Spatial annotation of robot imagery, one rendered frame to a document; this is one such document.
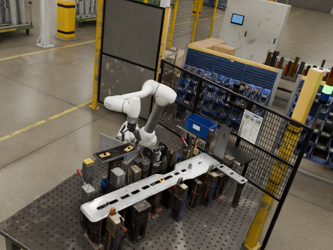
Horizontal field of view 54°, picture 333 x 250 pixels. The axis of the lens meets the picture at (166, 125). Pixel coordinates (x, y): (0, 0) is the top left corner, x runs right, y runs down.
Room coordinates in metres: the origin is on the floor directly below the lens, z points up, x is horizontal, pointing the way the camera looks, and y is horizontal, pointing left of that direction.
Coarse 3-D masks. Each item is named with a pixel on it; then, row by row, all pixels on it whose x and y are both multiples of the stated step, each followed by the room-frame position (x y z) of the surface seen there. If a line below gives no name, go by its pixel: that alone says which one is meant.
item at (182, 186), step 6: (180, 186) 2.07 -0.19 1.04; (186, 186) 2.08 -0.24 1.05; (180, 192) 2.07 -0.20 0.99; (186, 192) 2.07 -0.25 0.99; (180, 198) 2.05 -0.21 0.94; (174, 204) 2.09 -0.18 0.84; (180, 204) 2.06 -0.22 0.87; (174, 210) 2.07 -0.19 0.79; (180, 210) 2.06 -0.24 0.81; (174, 216) 2.06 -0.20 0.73; (180, 216) 2.08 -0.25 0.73
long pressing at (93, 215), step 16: (192, 160) 2.54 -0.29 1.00; (208, 160) 2.59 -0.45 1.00; (160, 176) 2.21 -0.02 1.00; (176, 176) 2.25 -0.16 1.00; (192, 176) 2.29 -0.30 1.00; (112, 192) 1.90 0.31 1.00; (128, 192) 1.94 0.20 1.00; (144, 192) 1.97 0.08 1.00; (80, 208) 1.69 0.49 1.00; (96, 208) 1.71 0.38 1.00
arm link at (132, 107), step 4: (132, 96) 2.31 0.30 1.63; (124, 100) 2.30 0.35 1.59; (128, 100) 2.28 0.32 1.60; (132, 100) 2.26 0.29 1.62; (136, 100) 2.27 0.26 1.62; (124, 104) 2.27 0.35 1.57; (128, 104) 2.26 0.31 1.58; (132, 104) 2.25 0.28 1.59; (136, 104) 2.26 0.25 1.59; (140, 104) 2.30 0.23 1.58; (124, 108) 2.25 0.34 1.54; (128, 108) 2.25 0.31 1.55; (132, 108) 2.25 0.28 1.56; (136, 108) 2.25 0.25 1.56; (140, 108) 2.30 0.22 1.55; (124, 112) 2.26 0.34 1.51; (128, 112) 2.25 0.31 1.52; (132, 112) 2.25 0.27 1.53; (136, 112) 2.26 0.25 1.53; (132, 116) 2.25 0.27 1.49; (136, 116) 2.27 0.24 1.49
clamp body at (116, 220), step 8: (112, 216) 1.60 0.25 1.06; (120, 216) 1.62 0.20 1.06; (112, 224) 1.57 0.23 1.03; (112, 232) 1.56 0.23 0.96; (120, 232) 1.58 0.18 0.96; (112, 240) 1.60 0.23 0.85; (120, 240) 1.60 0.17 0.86; (104, 248) 1.61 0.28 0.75; (112, 248) 1.55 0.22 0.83; (120, 248) 1.60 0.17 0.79
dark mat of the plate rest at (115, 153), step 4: (124, 144) 2.35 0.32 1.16; (128, 144) 2.37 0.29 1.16; (112, 148) 2.26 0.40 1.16; (116, 148) 2.27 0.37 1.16; (120, 148) 2.28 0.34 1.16; (124, 148) 2.29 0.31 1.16; (132, 148) 2.31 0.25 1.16; (136, 148) 2.32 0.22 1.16; (100, 152) 2.17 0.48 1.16; (104, 152) 2.18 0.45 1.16; (112, 152) 2.20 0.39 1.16; (116, 152) 2.21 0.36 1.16; (120, 152) 2.22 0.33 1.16; (124, 152) 2.23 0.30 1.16; (128, 152) 2.24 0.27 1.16; (100, 156) 2.12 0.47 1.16; (108, 156) 2.14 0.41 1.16; (112, 156) 2.15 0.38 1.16; (116, 156) 2.16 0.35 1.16; (104, 160) 2.07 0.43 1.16
